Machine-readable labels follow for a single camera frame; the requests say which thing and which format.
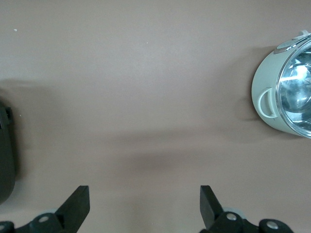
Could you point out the round glass pot lid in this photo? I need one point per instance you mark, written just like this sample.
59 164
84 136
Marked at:
296 92

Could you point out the grey pot with steel interior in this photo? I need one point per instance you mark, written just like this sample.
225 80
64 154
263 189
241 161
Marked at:
264 72

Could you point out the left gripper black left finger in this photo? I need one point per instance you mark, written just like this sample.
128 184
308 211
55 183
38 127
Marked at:
73 208

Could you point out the black rice cooker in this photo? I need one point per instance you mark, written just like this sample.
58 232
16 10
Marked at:
6 157

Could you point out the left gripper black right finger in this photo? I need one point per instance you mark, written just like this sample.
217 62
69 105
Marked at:
211 208

